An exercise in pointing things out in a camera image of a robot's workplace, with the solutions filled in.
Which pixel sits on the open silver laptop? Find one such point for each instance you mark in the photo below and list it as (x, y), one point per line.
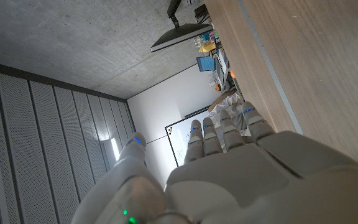
(206, 63)

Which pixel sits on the ceiling light strip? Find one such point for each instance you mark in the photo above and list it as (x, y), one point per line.
(115, 149)

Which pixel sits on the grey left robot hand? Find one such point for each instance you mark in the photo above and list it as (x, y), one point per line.
(244, 180)

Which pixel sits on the orange ball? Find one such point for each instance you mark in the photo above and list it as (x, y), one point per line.
(232, 74)

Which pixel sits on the black computer monitor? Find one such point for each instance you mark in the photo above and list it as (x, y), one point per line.
(180, 35)

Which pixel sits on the yellow bottle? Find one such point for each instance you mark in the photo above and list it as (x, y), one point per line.
(207, 47)

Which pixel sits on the black monitor stand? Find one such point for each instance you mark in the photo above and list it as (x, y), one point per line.
(173, 11)

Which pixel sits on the black framed whiteboard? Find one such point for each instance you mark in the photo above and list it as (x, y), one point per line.
(179, 140)

